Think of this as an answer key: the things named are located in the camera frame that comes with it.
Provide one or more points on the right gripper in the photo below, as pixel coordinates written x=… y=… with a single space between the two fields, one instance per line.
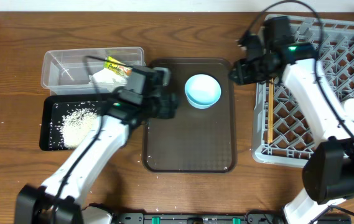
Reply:
x=242 y=68

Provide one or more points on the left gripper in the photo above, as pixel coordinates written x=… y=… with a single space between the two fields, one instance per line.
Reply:
x=165 y=111

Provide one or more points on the light blue bowl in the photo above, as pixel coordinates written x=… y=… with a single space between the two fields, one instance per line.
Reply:
x=202 y=91

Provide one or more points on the yellow snack wrapper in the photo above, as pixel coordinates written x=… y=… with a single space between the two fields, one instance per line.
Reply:
x=117 y=67

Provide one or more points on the white tissue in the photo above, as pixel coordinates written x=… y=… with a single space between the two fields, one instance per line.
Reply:
x=106 y=76

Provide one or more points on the green cup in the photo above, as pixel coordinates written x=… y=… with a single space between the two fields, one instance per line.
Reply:
x=348 y=106

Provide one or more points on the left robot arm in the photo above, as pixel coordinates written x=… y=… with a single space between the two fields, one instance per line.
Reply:
x=60 y=198

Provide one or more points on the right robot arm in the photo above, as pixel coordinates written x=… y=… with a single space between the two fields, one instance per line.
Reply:
x=328 y=176

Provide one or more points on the grey dishwasher rack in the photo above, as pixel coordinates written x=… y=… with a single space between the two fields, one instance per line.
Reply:
x=292 y=144

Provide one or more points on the brown serving tray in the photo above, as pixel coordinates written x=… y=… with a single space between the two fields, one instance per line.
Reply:
x=195 y=140

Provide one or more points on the black bin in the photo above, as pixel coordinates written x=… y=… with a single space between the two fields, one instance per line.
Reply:
x=47 y=112

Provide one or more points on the clear plastic bin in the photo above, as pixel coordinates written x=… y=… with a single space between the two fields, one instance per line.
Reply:
x=64 y=72

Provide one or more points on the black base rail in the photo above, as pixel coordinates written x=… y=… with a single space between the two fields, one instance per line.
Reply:
x=211 y=218

